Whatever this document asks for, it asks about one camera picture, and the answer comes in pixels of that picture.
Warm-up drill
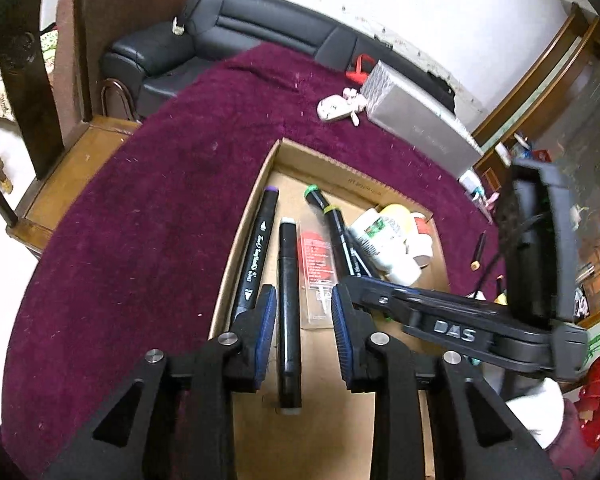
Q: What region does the dark wooden chair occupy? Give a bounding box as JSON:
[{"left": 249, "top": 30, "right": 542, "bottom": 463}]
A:
[{"left": 0, "top": 0, "right": 142, "bottom": 261}]

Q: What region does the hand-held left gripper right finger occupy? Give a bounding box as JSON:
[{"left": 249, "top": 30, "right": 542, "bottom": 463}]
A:
[{"left": 330, "top": 285, "right": 561, "bottom": 480}]

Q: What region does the black leather sofa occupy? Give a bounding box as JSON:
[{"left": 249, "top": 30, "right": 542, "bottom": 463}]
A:
[{"left": 100, "top": 0, "right": 456, "bottom": 121}]

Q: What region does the yellow round jar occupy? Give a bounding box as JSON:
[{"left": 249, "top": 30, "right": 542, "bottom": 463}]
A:
[{"left": 380, "top": 203, "right": 416, "bottom": 226}]

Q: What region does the cardboard box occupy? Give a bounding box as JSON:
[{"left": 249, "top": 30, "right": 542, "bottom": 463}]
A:
[{"left": 207, "top": 138, "right": 451, "bottom": 480}]

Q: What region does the black marker grey cap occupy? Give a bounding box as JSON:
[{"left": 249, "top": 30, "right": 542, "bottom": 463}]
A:
[{"left": 277, "top": 217, "right": 304, "bottom": 415}]

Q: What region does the white keychain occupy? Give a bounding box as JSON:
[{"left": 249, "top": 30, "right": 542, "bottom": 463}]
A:
[{"left": 317, "top": 89, "right": 368, "bottom": 127}]

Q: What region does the clear plastic box red card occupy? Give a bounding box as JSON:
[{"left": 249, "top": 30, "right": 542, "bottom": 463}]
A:
[{"left": 297, "top": 217, "right": 340, "bottom": 331}]

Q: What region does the black marker purple cap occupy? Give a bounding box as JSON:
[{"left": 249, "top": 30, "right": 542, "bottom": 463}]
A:
[{"left": 231, "top": 186, "right": 282, "bottom": 322}]

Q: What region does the person's right hand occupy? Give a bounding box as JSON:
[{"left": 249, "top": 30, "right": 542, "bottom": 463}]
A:
[{"left": 502, "top": 376, "right": 566, "bottom": 450}]

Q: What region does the grey rectangular box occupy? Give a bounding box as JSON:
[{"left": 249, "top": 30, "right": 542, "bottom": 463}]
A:
[{"left": 361, "top": 60, "right": 485, "bottom": 181}]

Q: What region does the black marker olive cap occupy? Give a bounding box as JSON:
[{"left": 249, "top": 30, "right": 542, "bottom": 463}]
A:
[{"left": 324, "top": 205, "right": 383, "bottom": 281}]

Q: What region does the white bottle red label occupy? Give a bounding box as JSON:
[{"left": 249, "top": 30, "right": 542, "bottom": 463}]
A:
[{"left": 405, "top": 212, "right": 435, "bottom": 268}]

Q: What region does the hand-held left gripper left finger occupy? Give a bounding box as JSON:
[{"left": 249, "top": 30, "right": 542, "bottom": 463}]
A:
[{"left": 45, "top": 284, "right": 278, "bottom": 480}]

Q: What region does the red plastic holder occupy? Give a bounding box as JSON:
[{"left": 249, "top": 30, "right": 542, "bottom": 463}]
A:
[{"left": 346, "top": 53, "right": 376, "bottom": 83}]

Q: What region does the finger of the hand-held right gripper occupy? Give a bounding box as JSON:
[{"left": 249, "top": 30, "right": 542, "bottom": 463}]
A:
[{"left": 344, "top": 275, "right": 553, "bottom": 373}]

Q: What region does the wooden brick-pattern counter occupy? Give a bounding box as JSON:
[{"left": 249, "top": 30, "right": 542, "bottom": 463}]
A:
[{"left": 472, "top": 2, "right": 600, "bottom": 331}]

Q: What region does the black marker green cap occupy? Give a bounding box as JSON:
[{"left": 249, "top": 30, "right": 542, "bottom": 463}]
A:
[{"left": 303, "top": 186, "right": 333, "bottom": 218}]

